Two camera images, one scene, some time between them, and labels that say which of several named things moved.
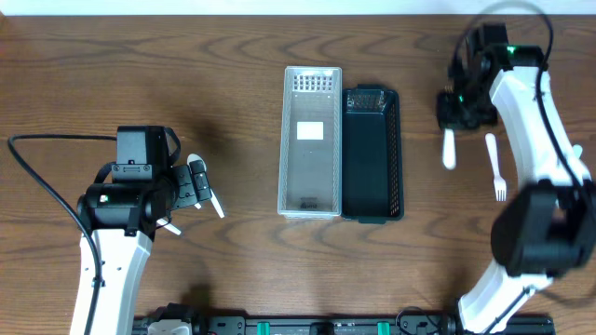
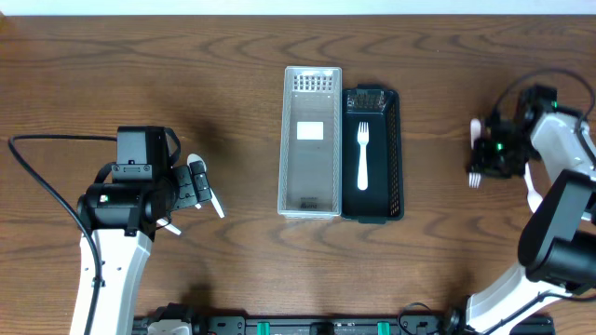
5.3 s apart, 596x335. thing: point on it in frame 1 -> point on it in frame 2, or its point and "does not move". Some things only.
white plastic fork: [499, 182] -> [475, 132]
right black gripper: [448, 116] -> [481, 164]
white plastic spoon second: [169, 226] does not move
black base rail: [415, 325] does not move
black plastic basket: [372, 167] does not move
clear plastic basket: [310, 143] does not move
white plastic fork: [449, 149] -> [363, 133]
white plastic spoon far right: [196, 157] does not move
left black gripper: [199, 182] does not move
